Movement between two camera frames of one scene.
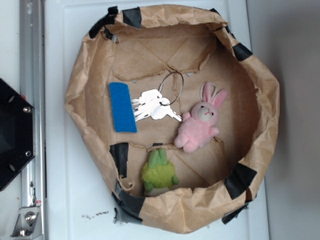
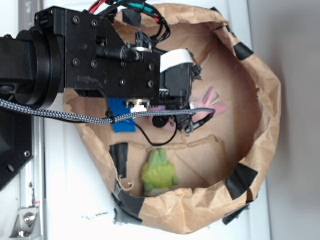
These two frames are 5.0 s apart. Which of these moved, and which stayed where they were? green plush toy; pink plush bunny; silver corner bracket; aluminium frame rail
Moved: pink plush bunny
Stayed: silver corner bracket; green plush toy; aluminium frame rail
